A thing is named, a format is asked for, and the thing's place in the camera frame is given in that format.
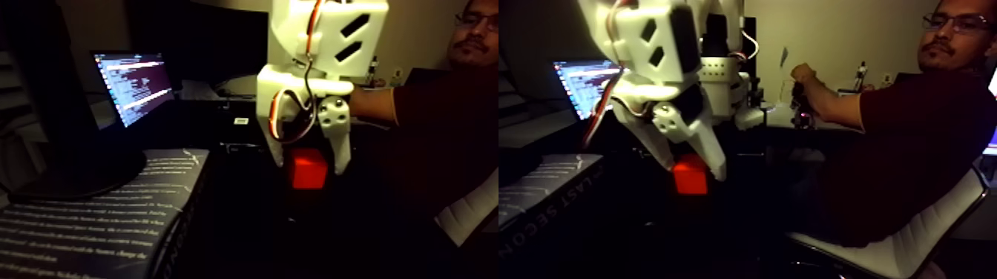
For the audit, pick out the open laptop lit screen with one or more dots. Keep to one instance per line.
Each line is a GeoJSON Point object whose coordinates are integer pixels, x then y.
{"type": "Point", "coordinates": [136, 86]}
{"type": "Point", "coordinates": [580, 86]}

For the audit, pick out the small figurine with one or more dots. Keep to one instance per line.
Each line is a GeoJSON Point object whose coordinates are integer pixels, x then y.
{"type": "Point", "coordinates": [861, 76]}
{"type": "Point", "coordinates": [374, 72]}

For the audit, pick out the grey book white lettering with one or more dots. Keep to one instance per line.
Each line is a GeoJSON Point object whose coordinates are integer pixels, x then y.
{"type": "Point", "coordinates": [93, 226]}
{"type": "Point", "coordinates": [541, 187]}

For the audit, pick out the black flat monitor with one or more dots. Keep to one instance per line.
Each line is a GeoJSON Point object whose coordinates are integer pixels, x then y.
{"type": "Point", "coordinates": [202, 39]}

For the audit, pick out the large dark monitor with stand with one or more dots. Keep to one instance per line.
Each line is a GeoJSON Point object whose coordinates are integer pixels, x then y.
{"type": "Point", "coordinates": [62, 117]}

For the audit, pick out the dark leader arm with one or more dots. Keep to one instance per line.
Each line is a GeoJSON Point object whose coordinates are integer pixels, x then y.
{"type": "Point", "coordinates": [802, 117]}

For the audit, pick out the person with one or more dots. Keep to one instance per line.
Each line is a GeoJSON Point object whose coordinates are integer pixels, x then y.
{"type": "Point", "coordinates": [919, 156]}
{"type": "Point", "coordinates": [452, 132]}

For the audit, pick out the red cube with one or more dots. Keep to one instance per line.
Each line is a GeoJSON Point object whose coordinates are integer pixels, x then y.
{"type": "Point", "coordinates": [310, 171]}
{"type": "Point", "coordinates": [689, 179]}

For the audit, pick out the small white tag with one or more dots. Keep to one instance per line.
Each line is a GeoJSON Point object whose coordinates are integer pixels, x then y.
{"type": "Point", "coordinates": [241, 121]}

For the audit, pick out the person's hand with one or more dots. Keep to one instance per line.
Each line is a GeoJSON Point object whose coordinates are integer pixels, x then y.
{"type": "Point", "coordinates": [805, 80]}

